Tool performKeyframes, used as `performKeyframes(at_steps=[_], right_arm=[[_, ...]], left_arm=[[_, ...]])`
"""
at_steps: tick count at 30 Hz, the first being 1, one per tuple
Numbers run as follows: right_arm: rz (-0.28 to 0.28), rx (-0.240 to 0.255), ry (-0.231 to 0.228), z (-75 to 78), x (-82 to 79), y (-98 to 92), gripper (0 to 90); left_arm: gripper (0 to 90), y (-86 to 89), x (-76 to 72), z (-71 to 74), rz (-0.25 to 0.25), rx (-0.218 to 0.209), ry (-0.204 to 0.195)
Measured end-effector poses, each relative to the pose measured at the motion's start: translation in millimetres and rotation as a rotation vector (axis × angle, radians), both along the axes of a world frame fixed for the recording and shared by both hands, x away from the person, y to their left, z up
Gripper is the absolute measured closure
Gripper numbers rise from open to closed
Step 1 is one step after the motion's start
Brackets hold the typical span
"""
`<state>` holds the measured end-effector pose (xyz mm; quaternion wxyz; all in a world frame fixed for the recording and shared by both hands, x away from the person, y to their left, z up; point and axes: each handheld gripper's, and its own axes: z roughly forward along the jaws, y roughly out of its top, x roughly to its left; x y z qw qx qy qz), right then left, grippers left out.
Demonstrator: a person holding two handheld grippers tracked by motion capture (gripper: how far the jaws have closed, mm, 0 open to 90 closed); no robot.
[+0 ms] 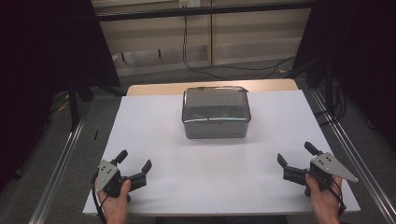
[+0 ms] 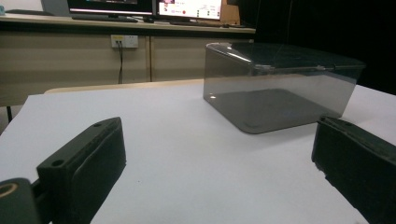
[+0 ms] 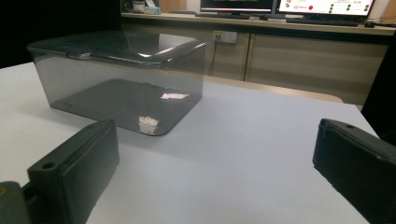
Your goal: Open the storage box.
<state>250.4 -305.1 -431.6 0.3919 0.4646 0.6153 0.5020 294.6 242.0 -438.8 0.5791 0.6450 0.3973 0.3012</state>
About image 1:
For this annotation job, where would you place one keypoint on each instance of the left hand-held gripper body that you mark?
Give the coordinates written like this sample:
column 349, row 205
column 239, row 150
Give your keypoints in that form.
column 107, row 175

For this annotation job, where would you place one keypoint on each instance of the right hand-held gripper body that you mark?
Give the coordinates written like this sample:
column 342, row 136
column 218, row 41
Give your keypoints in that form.
column 330, row 165

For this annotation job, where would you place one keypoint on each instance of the clear grey plastic storage box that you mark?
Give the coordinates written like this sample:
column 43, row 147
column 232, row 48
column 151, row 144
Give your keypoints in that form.
column 214, row 130

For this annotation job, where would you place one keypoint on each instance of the clear plastic box lid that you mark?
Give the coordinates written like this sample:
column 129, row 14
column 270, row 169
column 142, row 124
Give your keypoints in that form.
column 216, row 99

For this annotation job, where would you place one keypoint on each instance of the person's left hand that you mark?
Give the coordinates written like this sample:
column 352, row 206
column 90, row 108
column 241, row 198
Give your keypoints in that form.
column 115, row 207

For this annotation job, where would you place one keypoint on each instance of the person's right hand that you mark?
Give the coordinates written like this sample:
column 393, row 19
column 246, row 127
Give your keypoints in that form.
column 325, row 200

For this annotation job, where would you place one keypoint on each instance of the small black floor piece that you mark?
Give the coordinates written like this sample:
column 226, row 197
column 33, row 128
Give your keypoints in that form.
column 96, row 134

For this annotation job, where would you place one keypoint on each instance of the white table cover board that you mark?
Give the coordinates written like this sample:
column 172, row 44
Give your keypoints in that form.
column 202, row 174

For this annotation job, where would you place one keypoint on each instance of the black metal stand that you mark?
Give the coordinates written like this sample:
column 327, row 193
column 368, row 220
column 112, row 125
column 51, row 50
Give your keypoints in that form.
column 73, row 105

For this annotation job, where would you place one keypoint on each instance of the yellow floor tape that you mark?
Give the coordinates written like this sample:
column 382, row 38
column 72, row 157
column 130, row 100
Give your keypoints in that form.
column 63, row 106

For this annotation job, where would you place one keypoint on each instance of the wooden table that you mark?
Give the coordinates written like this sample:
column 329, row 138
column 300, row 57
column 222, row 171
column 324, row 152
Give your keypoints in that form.
column 155, row 88

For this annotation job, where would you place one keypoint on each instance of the black curtain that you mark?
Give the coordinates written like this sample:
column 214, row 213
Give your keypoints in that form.
column 361, row 46
column 37, row 62

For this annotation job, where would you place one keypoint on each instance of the black horizontal bar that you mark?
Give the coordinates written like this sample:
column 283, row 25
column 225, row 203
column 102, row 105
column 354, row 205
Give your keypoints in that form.
column 202, row 11

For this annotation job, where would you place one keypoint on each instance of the metal floor rail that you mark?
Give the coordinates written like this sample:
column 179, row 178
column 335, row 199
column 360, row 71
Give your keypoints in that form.
column 351, row 149
column 59, row 168

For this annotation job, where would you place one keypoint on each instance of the white wall outlet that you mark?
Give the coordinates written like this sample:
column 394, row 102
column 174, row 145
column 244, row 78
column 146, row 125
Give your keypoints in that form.
column 190, row 3

